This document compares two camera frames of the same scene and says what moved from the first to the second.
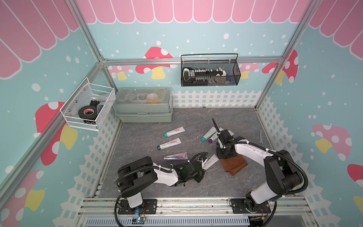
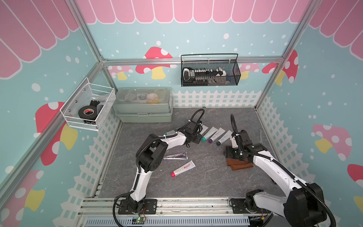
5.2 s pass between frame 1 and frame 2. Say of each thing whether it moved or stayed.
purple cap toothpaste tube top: moved
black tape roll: stayed
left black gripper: moved
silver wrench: stayed
